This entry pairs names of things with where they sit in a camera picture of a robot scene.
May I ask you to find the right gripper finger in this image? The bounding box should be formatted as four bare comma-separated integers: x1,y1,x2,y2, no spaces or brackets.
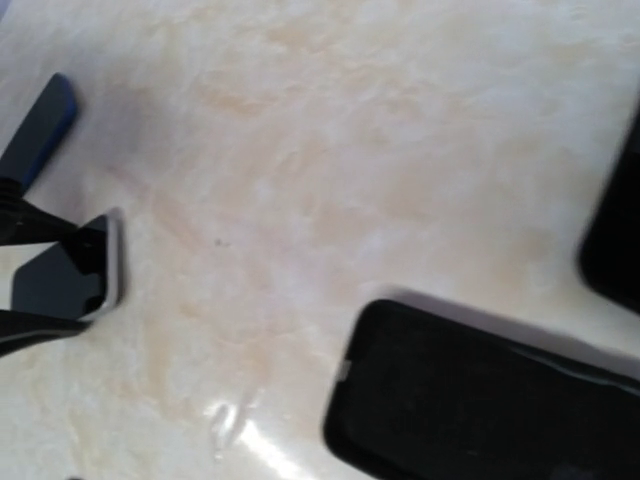
0,310,92,357
1,178,78,246

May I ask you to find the silver edged smartphone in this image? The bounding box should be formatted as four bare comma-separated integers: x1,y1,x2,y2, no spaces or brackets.
11,208,124,322

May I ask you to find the blue edged smartphone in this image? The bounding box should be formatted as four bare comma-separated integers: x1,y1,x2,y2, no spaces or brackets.
1,73,79,195

